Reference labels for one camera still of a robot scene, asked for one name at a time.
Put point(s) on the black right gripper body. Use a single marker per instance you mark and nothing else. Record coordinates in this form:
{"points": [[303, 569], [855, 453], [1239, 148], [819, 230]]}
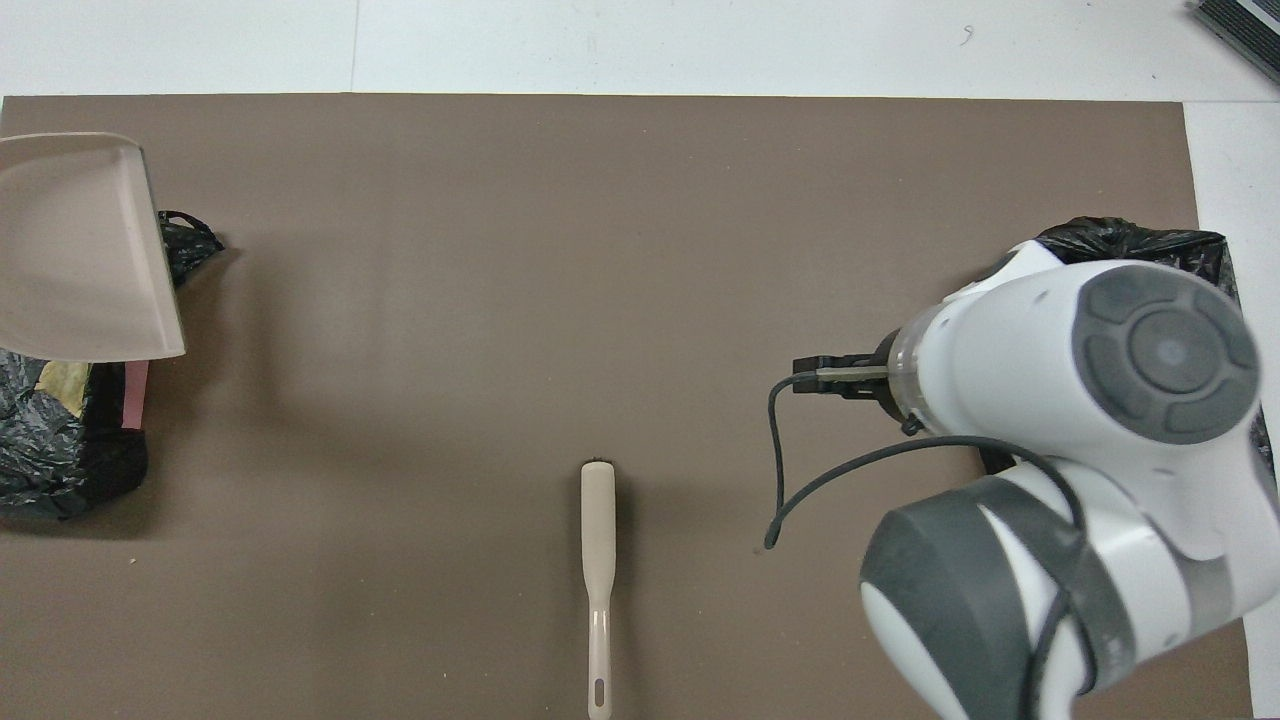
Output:
{"points": [[830, 388]]}

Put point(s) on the beige hand brush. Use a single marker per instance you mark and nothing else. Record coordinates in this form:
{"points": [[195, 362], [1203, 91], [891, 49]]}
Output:
{"points": [[598, 520]]}

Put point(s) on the beige plastic dustpan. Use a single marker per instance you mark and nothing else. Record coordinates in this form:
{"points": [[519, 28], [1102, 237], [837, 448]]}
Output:
{"points": [[80, 250]]}

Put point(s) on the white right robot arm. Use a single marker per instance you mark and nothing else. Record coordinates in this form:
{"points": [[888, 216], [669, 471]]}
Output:
{"points": [[1000, 370]]}

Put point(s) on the bin lined with black bag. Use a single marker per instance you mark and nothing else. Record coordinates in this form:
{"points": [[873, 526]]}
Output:
{"points": [[1130, 240]]}

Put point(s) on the pink bin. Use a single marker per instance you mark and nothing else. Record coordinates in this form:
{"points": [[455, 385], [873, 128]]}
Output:
{"points": [[136, 395]]}

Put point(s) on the crumpled black trash bag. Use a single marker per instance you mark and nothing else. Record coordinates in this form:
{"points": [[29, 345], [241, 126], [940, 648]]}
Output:
{"points": [[60, 470]]}

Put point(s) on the brown paper table mat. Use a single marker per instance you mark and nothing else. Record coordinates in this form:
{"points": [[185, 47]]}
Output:
{"points": [[600, 200]]}

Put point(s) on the dark ribbed panel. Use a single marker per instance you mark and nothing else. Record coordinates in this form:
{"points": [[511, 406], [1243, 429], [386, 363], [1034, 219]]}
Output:
{"points": [[1245, 30]]}

